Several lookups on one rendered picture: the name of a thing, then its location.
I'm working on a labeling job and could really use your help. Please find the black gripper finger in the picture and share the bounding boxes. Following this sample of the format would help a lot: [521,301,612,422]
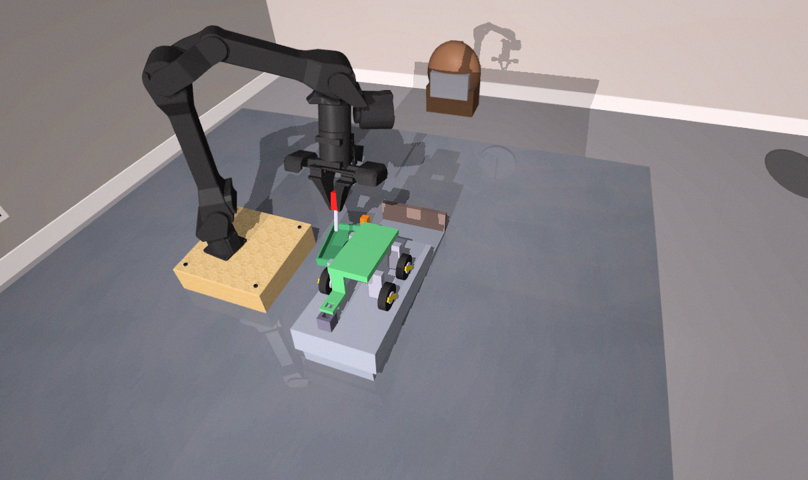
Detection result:
[308,171,335,210]
[335,179,356,212]

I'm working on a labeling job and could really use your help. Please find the green wheeled trolley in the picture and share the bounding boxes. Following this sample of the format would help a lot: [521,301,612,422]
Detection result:
[318,222,413,315]

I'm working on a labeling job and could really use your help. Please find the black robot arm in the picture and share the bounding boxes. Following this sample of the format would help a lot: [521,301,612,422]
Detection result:
[142,25,395,261]

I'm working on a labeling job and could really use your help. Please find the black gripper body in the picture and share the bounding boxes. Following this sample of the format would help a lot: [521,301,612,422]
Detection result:
[284,130,387,187]

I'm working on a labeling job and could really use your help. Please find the red-headed metal pin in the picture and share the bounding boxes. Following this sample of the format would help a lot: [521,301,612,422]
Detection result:
[331,190,338,232]

